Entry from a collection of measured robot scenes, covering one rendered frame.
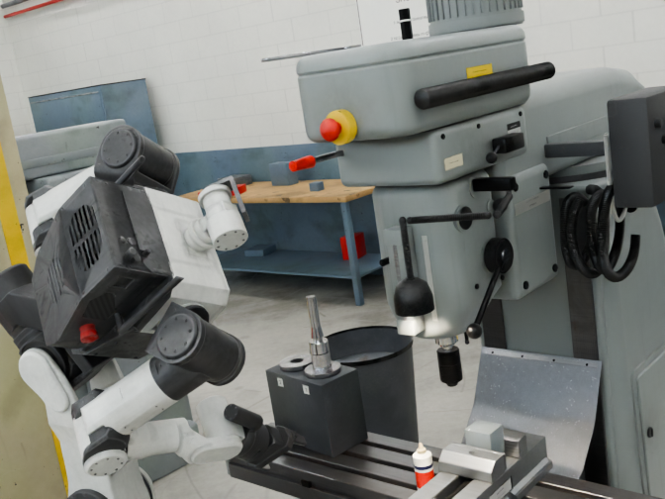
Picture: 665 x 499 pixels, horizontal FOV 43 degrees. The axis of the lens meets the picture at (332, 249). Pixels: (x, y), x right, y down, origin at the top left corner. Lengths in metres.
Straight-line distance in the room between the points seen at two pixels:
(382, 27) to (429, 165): 5.50
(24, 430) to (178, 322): 1.74
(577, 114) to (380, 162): 0.59
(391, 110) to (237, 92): 6.81
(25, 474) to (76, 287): 1.73
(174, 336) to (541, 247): 0.81
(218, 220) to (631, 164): 0.78
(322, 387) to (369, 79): 0.83
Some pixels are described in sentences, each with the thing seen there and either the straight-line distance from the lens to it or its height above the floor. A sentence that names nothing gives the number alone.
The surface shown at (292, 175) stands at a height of 0.96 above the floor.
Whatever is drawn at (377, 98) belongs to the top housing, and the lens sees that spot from 1.44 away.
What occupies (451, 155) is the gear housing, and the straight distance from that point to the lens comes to 1.54.
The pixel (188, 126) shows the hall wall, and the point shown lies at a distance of 8.85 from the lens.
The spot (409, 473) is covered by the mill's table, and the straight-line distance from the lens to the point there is 1.96.
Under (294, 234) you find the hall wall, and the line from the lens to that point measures 8.03.
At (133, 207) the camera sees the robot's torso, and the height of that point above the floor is 1.67.
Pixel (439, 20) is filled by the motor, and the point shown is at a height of 1.92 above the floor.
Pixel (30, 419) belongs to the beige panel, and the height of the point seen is 0.84.
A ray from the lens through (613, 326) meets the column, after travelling 2.04.
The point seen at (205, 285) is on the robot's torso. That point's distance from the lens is 1.55.
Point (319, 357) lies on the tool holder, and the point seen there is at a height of 1.19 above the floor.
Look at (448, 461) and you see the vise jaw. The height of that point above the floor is 1.05.
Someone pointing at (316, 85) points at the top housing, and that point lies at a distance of 1.53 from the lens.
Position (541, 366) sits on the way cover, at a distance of 2.11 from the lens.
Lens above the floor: 1.87
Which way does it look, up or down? 12 degrees down
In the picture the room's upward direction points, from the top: 9 degrees counter-clockwise
